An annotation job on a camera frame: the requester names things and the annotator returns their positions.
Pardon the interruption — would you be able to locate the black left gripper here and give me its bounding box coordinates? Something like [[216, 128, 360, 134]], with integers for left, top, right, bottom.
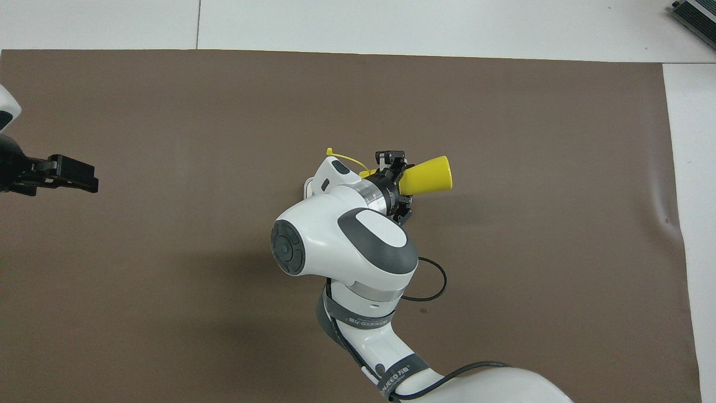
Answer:
[[0, 134, 100, 196]]

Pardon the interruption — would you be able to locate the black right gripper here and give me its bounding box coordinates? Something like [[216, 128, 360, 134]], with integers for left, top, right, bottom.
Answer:
[[370, 149, 416, 226]]

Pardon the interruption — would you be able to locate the yellow squeeze bottle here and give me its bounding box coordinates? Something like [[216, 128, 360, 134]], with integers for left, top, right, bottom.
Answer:
[[326, 147, 454, 196]]

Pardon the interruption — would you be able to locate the brown paper table mat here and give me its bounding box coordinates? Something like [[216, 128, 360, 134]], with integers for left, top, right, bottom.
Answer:
[[0, 49, 703, 403]]

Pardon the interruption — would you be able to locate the silver ribbed metal device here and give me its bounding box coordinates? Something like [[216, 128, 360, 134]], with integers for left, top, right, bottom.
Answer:
[[671, 0, 716, 52]]

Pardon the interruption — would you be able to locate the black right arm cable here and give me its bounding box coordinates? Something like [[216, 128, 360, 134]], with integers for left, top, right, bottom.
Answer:
[[324, 256, 511, 403]]

